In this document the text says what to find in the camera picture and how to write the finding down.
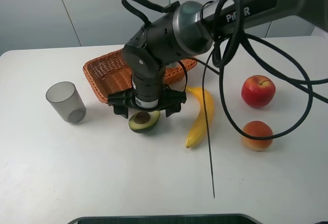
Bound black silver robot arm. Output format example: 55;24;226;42
108;0;327;117

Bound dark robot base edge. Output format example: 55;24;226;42
69;214;260;223

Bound yellow banana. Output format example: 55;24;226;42
185;87;215;148

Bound red apple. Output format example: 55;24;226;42
241;75;276;108

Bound halved avocado with pit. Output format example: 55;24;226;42
128;111;160;133

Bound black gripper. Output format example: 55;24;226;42
107;70;187;119

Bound brown wicker basket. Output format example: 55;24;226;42
83;46;197;107

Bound translucent grey plastic cup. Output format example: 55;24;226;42
46;82;86;124

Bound orange peach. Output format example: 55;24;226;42
242;121;273;152

